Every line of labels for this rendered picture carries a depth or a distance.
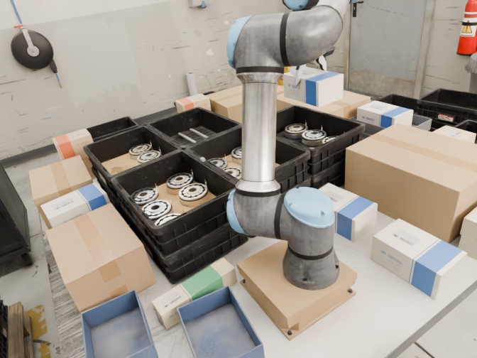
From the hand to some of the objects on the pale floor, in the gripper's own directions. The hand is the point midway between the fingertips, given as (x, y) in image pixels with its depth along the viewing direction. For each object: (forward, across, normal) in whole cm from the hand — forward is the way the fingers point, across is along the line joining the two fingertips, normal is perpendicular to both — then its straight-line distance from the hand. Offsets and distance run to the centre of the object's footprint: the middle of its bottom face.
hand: (311, 81), depth 129 cm
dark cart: (+109, +154, -154) cm, 243 cm away
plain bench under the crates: (+111, +28, -9) cm, 115 cm away
